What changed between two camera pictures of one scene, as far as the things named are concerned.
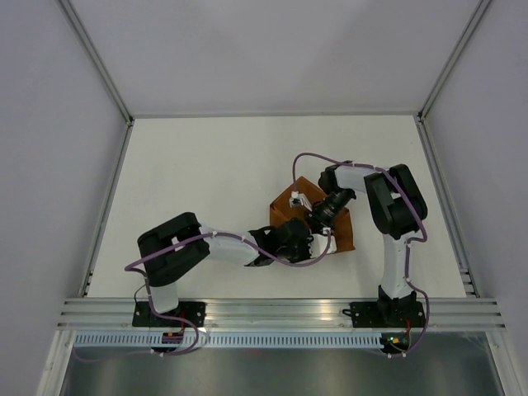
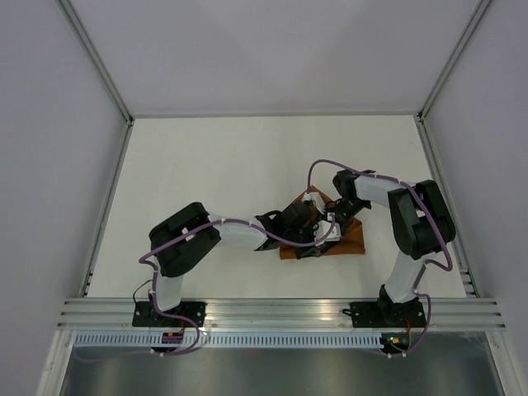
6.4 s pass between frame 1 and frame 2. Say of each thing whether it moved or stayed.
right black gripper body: moved
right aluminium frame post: stayed
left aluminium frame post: stayed
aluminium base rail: stayed
